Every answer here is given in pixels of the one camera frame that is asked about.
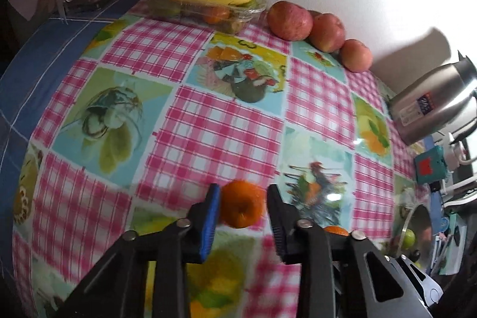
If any white power adapter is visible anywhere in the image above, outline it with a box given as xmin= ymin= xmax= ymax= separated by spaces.
xmin=445 ymin=132 xmax=477 ymax=170

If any round steel plate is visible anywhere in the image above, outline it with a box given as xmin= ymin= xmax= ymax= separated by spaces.
xmin=388 ymin=202 xmax=435 ymax=266

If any stainless steel thermos jug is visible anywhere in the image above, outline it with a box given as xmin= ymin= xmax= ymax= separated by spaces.
xmin=389 ymin=50 xmax=477 ymax=146

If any red apple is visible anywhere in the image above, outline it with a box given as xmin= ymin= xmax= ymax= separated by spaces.
xmin=339 ymin=38 xmax=373 ymax=73
xmin=266 ymin=1 xmax=314 ymax=41
xmin=309 ymin=13 xmax=345 ymax=53

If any orange tangerine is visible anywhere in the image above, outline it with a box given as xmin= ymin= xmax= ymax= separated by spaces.
xmin=323 ymin=226 xmax=351 ymax=237
xmin=220 ymin=181 xmax=267 ymax=229

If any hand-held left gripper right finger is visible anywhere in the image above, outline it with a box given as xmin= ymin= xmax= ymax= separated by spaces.
xmin=267 ymin=184 xmax=435 ymax=318

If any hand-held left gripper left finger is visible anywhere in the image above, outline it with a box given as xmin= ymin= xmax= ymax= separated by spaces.
xmin=56 ymin=183 xmax=221 ymax=318

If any clear plastic container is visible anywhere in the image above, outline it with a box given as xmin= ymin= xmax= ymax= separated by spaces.
xmin=142 ymin=0 xmax=269 ymax=35

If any teal box with red label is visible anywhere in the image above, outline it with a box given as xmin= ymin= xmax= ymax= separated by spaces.
xmin=413 ymin=146 xmax=448 ymax=184

